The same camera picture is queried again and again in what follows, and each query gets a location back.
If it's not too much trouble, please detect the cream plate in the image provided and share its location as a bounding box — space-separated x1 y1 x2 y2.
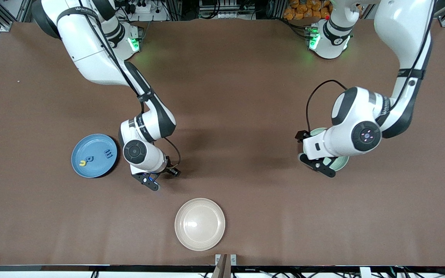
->
174 198 226 252

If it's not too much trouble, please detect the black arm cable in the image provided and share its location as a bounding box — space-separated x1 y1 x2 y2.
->
306 0 437 134
74 0 182 168

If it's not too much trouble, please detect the green plate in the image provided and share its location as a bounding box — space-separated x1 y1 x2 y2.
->
302 127 350 173

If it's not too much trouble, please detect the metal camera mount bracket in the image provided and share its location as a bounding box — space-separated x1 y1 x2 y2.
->
212 253 238 278

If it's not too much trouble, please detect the orange snack pile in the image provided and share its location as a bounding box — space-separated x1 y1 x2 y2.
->
283 0 332 20

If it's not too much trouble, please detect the black equipment rack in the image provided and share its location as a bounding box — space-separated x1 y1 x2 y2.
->
197 0 260 20

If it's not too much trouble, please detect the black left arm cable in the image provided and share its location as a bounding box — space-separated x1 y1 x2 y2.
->
306 0 437 134

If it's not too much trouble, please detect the black table edge strip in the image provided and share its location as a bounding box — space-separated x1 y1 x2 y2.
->
0 265 445 271

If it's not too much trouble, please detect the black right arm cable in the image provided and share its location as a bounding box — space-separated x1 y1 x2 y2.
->
74 0 182 168

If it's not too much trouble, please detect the white power strip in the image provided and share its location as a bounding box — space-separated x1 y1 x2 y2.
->
116 0 169 22

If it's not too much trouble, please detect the blue plate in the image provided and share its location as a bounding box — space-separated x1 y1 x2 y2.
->
71 133 118 179

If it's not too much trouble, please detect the black base cable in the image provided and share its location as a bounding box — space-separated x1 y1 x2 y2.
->
282 17 312 39

